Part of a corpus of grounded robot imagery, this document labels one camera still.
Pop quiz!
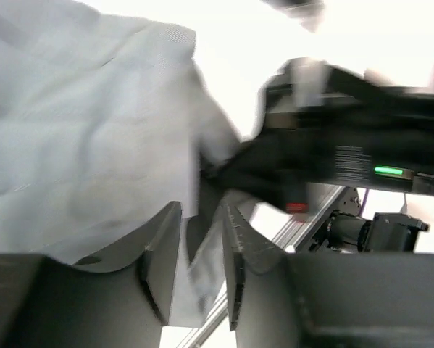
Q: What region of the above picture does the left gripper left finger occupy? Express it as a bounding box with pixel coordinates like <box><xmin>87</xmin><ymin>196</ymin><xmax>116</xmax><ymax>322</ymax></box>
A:
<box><xmin>0</xmin><ymin>202</ymin><xmax>182</xmax><ymax>348</ymax></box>

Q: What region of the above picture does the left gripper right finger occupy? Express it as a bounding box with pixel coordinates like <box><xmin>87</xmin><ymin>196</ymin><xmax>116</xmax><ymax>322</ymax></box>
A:
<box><xmin>222</xmin><ymin>202</ymin><xmax>434</xmax><ymax>348</ymax></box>

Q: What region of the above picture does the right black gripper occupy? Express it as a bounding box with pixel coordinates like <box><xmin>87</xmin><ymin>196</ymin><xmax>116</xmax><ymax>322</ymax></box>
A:
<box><xmin>201</xmin><ymin>57</ymin><xmax>384</xmax><ymax>215</ymax></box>

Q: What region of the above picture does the grey pleated skirt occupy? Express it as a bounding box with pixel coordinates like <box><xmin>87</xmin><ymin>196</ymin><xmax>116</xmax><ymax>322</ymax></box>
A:
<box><xmin>0</xmin><ymin>1</ymin><xmax>241</xmax><ymax>327</ymax></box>

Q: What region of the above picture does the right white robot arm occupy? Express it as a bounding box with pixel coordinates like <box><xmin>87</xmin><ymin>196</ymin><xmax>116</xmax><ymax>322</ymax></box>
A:
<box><xmin>203</xmin><ymin>59</ymin><xmax>434</xmax><ymax>213</ymax></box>

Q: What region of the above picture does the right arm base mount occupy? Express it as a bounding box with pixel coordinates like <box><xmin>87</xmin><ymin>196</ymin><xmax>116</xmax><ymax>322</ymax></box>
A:
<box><xmin>308</xmin><ymin>188</ymin><xmax>430</xmax><ymax>253</ymax></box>

